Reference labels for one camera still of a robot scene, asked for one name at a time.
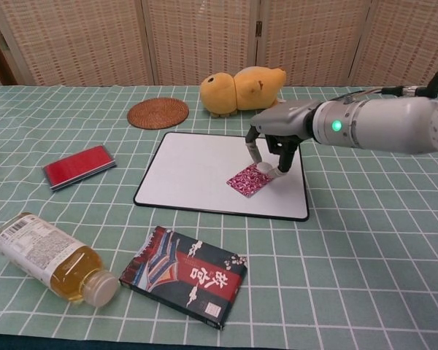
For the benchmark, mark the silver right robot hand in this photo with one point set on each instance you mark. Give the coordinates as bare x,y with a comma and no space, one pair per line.
288,118

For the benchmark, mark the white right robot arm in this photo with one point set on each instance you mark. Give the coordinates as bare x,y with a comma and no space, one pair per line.
387,124

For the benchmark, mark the white board black frame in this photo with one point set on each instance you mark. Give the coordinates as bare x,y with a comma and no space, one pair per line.
190,175

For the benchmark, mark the yellow plush animal toy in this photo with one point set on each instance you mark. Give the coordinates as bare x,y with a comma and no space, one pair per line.
237,91

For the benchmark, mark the woven bamboo screen panel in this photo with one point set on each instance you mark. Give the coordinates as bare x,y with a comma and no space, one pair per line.
405,40
204,36
314,36
76,40

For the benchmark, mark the metal screen hinge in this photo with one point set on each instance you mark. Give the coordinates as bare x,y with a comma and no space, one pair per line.
1,41
258,28

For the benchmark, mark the round brown woven coaster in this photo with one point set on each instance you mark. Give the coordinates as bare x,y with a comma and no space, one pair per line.
157,113

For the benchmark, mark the green checked tablecloth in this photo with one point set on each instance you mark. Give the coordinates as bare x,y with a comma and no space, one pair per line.
350,273

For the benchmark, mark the dark box with red print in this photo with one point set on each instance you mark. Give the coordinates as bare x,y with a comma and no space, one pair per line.
182,271

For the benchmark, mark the red flat ink pad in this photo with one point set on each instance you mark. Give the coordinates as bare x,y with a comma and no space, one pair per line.
78,167

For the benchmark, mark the tea bottle with white label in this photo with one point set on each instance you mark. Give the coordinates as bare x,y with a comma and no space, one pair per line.
40,251

